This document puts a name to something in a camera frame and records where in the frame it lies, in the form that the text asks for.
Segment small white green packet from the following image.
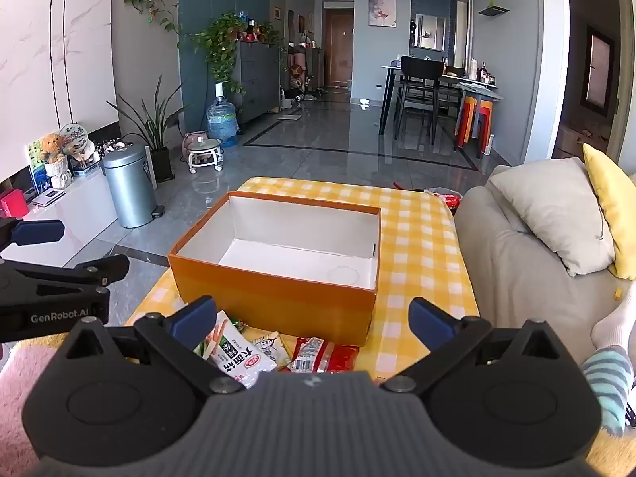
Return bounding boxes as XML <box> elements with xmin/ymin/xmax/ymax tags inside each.
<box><xmin>248</xmin><ymin>332</ymin><xmax>294</xmax><ymax>371</ymax></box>

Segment framed floral wall picture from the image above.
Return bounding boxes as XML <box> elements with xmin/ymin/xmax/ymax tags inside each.
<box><xmin>368</xmin><ymin>0</ymin><xmax>397</xmax><ymax>28</ymax></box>

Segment red box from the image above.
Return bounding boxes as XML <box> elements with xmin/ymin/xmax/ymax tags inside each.
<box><xmin>0</xmin><ymin>190</ymin><xmax>31</xmax><ymax>218</ymax></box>

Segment black dining chair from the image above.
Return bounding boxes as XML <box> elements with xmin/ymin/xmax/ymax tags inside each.
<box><xmin>395</xmin><ymin>56</ymin><xmax>448</xmax><ymax>146</ymax></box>

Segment stacked orange stools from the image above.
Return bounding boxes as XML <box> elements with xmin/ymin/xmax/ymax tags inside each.
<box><xmin>454</xmin><ymin>92</ymin><xmax>494</xmax><ymax>152</ymax></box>

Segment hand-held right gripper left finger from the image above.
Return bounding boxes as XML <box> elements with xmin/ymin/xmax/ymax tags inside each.
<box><xmin>62</xmin><ymin>295</ymin><xmax>246</xmax><ymax>398</ymax></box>

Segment brown wooden door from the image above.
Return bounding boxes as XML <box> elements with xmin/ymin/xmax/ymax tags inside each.
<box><xmin>328</xmin><ymin>12</ymin><xmax>355</xmax><ymax>85</ymax></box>

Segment red snack packet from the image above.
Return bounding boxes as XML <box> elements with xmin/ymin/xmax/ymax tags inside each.
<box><xmin>287</xmin><ymin>336</ymin><xmax>361</xmax><ymax>374</ymax></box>

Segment dark grey sideboard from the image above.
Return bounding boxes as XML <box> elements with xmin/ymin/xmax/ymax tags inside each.
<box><xmin>231</xmin><ymin>40</ymin><xmax>283</xmax><ymax>125</ymax></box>

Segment hanging vine plant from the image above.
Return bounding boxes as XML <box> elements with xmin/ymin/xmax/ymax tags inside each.
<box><xmin>120</xmin><ymin>0</ymin><xmax>182</xmax><ymax>35</ymax></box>

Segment silver pedal trash can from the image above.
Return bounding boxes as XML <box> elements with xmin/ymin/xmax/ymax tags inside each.
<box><xmin>101</xmin><ymin>144</ymin><xmax>165</xmax><ymax>229</ymax></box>

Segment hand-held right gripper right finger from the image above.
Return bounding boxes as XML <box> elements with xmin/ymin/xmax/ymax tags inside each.
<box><xmin>380</xmin><ymin>297</ymin><xmax>577</xmax><ymax>396</ymax></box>

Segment pothos plant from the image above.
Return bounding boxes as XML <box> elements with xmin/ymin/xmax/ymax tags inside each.
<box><xmin>179</xmin><ymin>12</ymin><xmax>249</xmax><ymax>95</ymax></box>

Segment white low cabinet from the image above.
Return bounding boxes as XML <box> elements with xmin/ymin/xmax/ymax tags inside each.
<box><xmin>0</xmin><ymin>171</ymin><xmax>120</xmax><ymax>269</ymax></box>

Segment white box with orange rim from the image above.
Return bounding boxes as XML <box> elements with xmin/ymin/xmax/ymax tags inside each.
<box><xmin>168</xmin><ymin>190</ymin><xmax>382</xmax><ymax>347</ymax></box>

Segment black dining table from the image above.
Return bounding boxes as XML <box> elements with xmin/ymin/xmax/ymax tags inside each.
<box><xmin>378</xmin><ymin>62</ymin><xmax>498</xmax><ymax>136</ymax></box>

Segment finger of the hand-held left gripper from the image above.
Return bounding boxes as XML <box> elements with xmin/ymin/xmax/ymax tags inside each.
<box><xmin>0</xmin><ymin>217</ymin><xmax>65</xmax><ymax>252</ymax></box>
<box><xmin>0</xmin><ymin>254</ymin><xmax>131</xmax><ymax>304</ymax></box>

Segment yellow checkered tablecloth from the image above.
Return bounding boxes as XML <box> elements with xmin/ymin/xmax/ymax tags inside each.
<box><xmin>124</xmin><ymin>176</ymin><xmax>480</xmax><ymax>383</ymax></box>

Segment brown stuffed toy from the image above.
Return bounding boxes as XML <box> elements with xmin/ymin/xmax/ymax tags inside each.
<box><xmin>40</xmin><ymin>133</ymin><xmax>68</xmax><ymax>165</ymax></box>

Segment round paper fan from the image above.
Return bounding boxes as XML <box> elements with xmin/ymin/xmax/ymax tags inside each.
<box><xmin>58</xmin><ymin>124</ymin><xmax>90</xmax><ymax>155</ymax></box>

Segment white textured vase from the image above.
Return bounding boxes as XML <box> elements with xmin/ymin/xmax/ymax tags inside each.
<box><xmin>44</xmin><ymin>156</ymin><xmax>73</xmax><ymax>190</ymax></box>

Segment pink fluffy rug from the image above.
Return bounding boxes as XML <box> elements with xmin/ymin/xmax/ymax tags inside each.
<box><xmin>0</xmin><ymin>340</ymin><xmax>65</xmax><ymax>477</ymax></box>

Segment blue water jug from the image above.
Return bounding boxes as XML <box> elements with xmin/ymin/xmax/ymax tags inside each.
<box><xmin>206</xmin><ymin>83</ymin><xmax>240</xmax><ymax>149</ymax></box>

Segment grey pillow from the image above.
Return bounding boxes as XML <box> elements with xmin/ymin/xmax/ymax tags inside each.
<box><xmin>489</xmin><ymin>156</ymin><xmax>617</xmax><ymax>277</ymax></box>

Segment small white trolley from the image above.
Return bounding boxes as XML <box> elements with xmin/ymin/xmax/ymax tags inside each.
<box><xmin>181</xmin><ymin>130</ymin><xmax>225</xmax><ymax>176</ymax></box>

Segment long-leaf plant in black pot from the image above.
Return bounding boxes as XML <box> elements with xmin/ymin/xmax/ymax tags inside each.
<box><xmin>107</xmin><ymin>74</ymin><xmax>190</xmax><ymax>184</ymax></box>

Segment white flat device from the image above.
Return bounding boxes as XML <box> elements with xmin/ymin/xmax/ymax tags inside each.
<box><xmin>31</xmin><ymin>189</ymin><xmax>66</xmax><ymax>208</ymax></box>

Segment clear bag with red snacks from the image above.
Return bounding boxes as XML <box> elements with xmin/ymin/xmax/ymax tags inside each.
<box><xmin>422</xmin><ymin>186</ymin><xmax>465</xmax><ymax>209</ymax></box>

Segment beige sofa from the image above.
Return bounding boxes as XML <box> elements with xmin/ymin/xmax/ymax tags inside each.
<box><xmin>454</xmin><ymin>156</ymin><xmax>636</xmax><ymax>353</ymax></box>

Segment white noodle snack packet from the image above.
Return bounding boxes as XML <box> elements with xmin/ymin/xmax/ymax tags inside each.
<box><xmin>196</xmin><ymin>310</ymin><xmax>279</xmax><ymax>389</ymax></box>

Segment person's striped sock foot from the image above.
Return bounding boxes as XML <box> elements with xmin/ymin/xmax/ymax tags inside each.
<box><xmin>581</xmin><ymin>345</ymin><xmax>636</xmax><ymax>438</ymax></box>

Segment person's white sock foot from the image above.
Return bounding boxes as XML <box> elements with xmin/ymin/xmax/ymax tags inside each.
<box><xmin>591</xmin><ymin>285</ymin><xmax>636</xmax><ymax>351</ymax></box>

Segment yellow pillow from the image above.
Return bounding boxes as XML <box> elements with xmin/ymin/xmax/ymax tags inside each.
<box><xmin>581</xmin><ymin>143</ymin><xmax>636</xmax><ymax>280</ymax></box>

